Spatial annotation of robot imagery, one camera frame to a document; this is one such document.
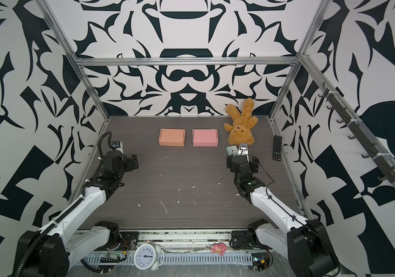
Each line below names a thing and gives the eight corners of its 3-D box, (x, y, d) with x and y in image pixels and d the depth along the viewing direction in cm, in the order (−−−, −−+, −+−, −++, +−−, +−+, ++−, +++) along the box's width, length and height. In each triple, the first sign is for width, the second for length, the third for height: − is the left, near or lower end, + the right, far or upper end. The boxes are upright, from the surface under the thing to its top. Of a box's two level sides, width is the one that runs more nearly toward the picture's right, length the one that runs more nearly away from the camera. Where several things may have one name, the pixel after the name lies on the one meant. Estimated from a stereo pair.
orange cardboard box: (159, 146, 107) (158, 142, 104) (161, 133, 114) (160, 128, 111) (184, 146, 107) (183, 142, 104) (185, 133, 114) (184, 128, 111)
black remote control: (271, 161, 104) (274, 157, 100) (272, 139, 114) (275, 135, 111) (279, 163, 103) (281, 159, 100) (279, 140, 114) (282, 136, 110)
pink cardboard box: (191, 146, 106) (191, 143, 104) (192, 132, 113) (192, 128, 111) (218, 146, 106) (218, 143, 104) (217, 132, 113) (217, 128, 111)
